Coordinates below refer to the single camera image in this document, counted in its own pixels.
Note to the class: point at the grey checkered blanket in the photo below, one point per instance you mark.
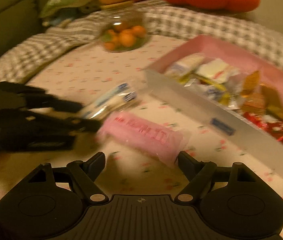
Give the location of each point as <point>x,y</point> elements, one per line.
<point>29,57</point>

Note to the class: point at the glass jar of kumquats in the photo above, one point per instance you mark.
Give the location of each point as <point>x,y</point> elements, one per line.
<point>124,27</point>

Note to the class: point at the blue white biscuit packet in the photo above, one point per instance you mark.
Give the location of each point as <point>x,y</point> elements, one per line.
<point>119,97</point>

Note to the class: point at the brown cracker packet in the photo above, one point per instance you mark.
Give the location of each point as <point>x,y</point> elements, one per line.
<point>254,103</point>

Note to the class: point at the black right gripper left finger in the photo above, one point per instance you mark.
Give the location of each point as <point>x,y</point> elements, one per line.
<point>83,175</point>

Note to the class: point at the white red snack packet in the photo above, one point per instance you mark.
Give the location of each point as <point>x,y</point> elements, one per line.
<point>217,70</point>

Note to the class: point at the yellow candy wrapper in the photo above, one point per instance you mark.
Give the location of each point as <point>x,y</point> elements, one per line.
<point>199,83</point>

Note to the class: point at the orange foil snack packet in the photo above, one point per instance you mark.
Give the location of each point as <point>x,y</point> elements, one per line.
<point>250,83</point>

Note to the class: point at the white coconut roll packet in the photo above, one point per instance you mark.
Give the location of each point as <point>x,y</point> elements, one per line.
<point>184,65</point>

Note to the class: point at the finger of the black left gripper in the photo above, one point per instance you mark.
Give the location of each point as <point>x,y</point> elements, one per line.
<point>29,97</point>
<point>80,125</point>

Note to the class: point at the small blue silver packet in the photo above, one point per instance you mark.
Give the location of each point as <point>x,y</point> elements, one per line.
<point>216,93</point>

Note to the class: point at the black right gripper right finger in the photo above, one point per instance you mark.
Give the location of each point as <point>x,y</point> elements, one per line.
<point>199,175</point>

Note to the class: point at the gold foil snack packet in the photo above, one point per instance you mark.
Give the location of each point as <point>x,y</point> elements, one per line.
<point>274,103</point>

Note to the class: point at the silver pink cardboard box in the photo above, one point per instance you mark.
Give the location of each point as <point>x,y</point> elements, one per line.
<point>225,119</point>

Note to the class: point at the pink wafer snack packet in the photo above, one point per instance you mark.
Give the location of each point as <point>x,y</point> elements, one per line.
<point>156,140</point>

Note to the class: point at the red foil snack bag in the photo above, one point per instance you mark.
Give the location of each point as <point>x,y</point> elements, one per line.
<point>267,123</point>

